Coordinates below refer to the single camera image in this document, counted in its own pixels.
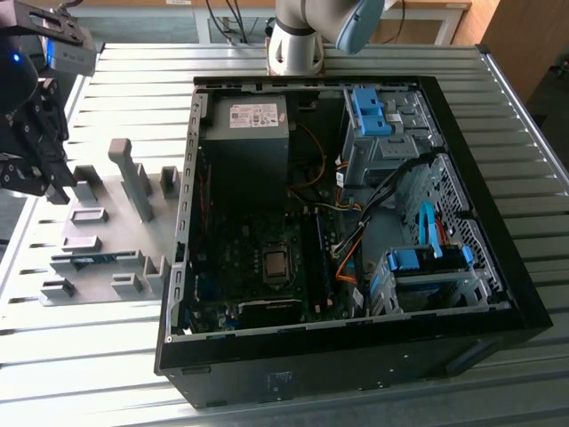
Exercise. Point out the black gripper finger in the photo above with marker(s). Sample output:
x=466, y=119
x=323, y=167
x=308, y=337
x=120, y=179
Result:
x=20, y=178
x=49, y=133

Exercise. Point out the blue RAM stick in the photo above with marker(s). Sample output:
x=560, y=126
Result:
x=95, y=258

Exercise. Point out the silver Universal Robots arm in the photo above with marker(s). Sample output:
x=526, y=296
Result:
x=295, y=49

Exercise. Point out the black empty RAM slot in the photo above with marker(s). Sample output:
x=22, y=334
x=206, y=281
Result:
x=307, y=262

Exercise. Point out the installed RAM stick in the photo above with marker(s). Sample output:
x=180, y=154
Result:
x=323, y=258

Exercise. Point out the grey parts rack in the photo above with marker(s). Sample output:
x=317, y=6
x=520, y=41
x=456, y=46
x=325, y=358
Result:
x=111, y=211

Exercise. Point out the grey power supply unit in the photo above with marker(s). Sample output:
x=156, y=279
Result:
x=249, y=131

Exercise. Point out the green motherboard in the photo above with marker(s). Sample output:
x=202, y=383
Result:
x=231, y=267

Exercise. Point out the silver CPU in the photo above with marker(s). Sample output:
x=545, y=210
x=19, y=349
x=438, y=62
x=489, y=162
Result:
x=276, y=263

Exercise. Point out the black graphics card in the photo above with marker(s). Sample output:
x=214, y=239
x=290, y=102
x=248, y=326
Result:
x=271, y=313

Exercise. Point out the blue drive bay latch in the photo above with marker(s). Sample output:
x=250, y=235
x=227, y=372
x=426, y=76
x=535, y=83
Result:
x=371, y=120

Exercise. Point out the black open PC case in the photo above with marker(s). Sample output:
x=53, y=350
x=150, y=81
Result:
x=311, y=360

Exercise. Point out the metal drive cage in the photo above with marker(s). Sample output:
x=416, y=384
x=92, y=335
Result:
x=393, y=151

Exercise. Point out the hard disk in blue carrier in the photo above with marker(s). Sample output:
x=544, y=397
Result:
x=403, y=260

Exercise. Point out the metal disk bay cage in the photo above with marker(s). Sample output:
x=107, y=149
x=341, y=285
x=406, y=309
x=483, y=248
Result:
x=438, y=279

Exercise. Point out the brown wooden cabinet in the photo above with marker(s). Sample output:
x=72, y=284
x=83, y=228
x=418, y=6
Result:
x=524, y=44

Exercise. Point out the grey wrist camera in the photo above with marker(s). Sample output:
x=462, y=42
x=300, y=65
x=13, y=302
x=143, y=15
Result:
x=71, y=60

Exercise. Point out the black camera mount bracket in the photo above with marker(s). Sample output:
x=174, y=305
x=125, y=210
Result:
x=40, y=20

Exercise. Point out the wooden desk white frame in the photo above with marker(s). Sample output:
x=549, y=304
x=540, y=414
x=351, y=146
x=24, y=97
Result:
x=450, y=26

